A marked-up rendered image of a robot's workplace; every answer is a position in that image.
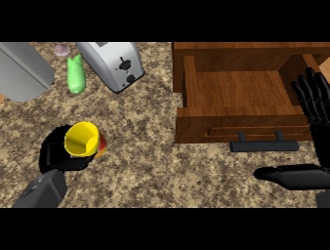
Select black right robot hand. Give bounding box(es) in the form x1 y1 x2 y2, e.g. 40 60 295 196
253 66 330 191

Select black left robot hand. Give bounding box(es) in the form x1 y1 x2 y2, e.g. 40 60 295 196
37 123 100 175

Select yellow cup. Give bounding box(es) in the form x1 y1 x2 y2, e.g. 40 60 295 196
63 121 109 159

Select wooden drawer front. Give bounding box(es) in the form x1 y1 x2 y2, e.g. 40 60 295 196
172 104 330 145

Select wooden drawer cabinet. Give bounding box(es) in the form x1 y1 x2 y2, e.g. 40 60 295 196
171 42 330 110

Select green cucumber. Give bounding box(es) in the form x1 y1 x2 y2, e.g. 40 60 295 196
66 54 88 95

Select large grey appliance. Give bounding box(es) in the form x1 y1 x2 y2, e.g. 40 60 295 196
0 42 56 103

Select silver toaster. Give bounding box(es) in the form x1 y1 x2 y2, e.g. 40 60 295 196
73 42 146 95

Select purple garlic bulb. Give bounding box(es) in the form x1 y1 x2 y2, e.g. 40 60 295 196
53 44 71 56

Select dark grey drawer handle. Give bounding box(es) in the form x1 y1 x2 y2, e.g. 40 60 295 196
230 130 300 153

